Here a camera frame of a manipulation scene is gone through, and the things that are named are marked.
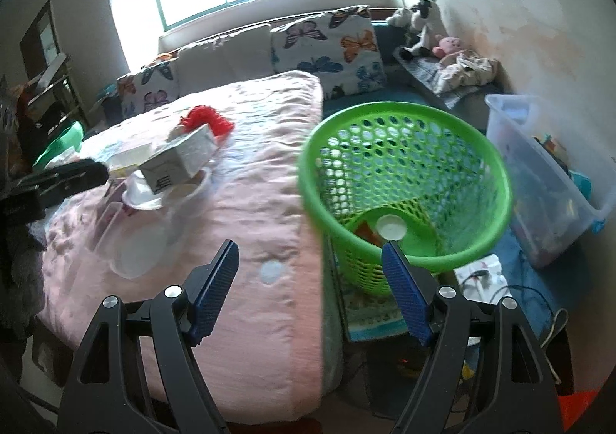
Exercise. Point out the white pillow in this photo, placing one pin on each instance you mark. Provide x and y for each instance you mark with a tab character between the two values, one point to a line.
221	61

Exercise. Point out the pink quilted blanket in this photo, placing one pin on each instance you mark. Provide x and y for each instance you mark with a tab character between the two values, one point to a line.
260	184

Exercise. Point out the dark grey cloth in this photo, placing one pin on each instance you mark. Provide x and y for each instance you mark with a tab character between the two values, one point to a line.
21	270

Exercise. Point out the pile of pale clothes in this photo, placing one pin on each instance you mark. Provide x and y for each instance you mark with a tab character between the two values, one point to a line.
469	68

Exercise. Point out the white paper cup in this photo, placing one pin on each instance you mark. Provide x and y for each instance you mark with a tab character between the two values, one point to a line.
139	198

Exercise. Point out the large butterfly print pillow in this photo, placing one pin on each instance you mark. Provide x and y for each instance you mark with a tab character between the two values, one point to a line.
332	49

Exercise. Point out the orange plastic object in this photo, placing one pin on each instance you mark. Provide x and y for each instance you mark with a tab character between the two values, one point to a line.
582	412

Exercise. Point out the green plastic mesh basket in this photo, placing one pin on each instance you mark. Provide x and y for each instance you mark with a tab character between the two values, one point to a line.
308	174

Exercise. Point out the white power strip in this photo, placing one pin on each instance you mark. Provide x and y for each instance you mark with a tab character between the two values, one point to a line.
481	277

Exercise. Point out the printed floor mat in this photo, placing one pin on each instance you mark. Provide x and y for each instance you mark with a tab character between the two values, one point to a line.
370	313

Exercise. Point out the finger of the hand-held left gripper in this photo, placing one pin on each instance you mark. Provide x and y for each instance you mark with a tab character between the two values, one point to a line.
72	176

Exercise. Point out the white plastic packet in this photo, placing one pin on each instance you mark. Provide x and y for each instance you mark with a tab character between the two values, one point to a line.
65	156

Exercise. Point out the metal shelf rack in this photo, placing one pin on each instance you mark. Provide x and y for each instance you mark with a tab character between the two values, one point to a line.
53	83

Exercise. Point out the green plastic basin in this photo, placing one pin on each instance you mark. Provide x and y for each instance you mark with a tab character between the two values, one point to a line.
60	140

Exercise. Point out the clear plastic container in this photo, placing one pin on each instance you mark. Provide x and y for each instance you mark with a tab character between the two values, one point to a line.
139	251

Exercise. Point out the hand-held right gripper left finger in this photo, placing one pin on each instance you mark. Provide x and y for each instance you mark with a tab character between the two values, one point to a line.
214	289

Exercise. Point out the pink plush toy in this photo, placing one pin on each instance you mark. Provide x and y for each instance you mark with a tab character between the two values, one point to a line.
447	47

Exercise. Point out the blue bench cushion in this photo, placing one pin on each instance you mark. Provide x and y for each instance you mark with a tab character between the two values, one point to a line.
399	90

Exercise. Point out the grey white plush toy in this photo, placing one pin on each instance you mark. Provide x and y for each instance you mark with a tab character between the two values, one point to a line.
399	18

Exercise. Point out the clear plastic storage bin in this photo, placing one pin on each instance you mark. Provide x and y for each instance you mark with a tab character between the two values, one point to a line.
539	184

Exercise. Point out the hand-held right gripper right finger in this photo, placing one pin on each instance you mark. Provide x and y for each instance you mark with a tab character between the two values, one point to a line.
406	289

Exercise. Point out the round white lid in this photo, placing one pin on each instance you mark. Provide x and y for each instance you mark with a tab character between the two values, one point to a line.
391	227

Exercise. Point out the small butterfly print pillow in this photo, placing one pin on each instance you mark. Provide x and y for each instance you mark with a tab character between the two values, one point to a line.
149	87

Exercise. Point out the black white cow plush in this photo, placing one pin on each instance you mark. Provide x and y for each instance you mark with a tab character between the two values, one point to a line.
426	25

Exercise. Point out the grey striped cloth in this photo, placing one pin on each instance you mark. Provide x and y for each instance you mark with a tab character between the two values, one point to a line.
430	75

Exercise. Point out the grey white carton box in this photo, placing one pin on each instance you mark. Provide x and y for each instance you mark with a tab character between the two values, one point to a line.
178	160

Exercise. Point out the red plastic mesh ball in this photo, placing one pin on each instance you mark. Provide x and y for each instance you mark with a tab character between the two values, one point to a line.
207	119

